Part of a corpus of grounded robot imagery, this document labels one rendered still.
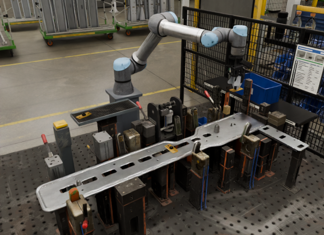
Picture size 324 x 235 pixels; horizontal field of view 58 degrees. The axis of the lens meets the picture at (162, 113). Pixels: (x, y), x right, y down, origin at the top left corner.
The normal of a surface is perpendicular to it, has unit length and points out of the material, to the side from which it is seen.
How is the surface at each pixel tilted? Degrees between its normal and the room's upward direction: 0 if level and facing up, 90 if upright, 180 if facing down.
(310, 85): 90
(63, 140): 90
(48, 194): 0
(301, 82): 90
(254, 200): 0
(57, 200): 0
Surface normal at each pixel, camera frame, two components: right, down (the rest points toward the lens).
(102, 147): 0.55, 0.38
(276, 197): 0.00, -0.89
